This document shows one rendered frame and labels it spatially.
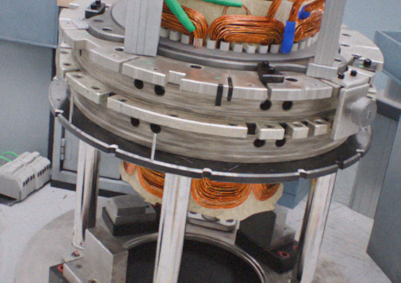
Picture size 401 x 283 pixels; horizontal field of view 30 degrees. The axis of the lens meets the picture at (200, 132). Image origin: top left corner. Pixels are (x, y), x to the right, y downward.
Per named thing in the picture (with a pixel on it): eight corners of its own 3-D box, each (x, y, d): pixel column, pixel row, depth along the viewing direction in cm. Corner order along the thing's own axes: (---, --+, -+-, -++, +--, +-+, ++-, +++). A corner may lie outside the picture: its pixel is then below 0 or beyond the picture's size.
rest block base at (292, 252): (279, 274, 89) (282, 261, 88) (234, 242, 94) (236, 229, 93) (307, 262, 92) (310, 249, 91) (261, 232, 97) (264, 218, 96)
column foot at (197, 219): (233, 233, 96) (234, 227, 96) (183, 221, 97) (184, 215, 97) (237, 222, 99) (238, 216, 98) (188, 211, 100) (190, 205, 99)
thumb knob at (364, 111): (347, 126, 64) (353, 98, 63) (364, 120, 66) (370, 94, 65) (357, 131, 63) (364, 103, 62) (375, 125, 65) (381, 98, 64)
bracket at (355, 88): (317, 132, 66) (329, 77, 64) (342, 125, 68) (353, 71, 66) (334, 141, 65) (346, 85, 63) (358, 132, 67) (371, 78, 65)
